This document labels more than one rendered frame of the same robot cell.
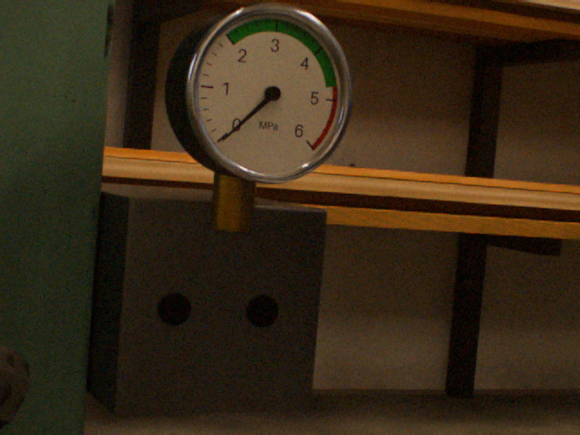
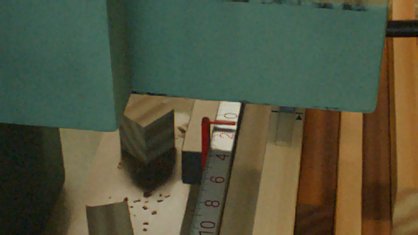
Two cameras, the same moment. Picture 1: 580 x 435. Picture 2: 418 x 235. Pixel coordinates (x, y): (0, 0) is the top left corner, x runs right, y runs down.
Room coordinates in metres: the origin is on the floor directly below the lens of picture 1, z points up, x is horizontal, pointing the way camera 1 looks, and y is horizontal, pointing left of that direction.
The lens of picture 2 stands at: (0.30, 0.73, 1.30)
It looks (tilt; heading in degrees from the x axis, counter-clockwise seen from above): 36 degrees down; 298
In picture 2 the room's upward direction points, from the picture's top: 2 degrees clockwise
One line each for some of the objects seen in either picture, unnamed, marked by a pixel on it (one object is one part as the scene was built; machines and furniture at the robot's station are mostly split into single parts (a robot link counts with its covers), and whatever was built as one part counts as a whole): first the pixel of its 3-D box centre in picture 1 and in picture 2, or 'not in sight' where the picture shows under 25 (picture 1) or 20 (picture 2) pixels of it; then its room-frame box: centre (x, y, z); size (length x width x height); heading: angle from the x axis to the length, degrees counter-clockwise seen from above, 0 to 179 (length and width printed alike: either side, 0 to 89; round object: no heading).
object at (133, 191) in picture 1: (179, 288); not in sight; (0.47, 0.04, 0.58); 0.12 x 0.08 x 0.08; 24
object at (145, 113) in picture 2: not in sight; (146, 128); (0.67, 0.25, 0.82); 0.03 x 0.03 x 0.04; 79
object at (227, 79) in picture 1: (251, 120); not in sight; (0.41, 0.02, 0.65); 0.06 x 0.04 x 0.08; 114
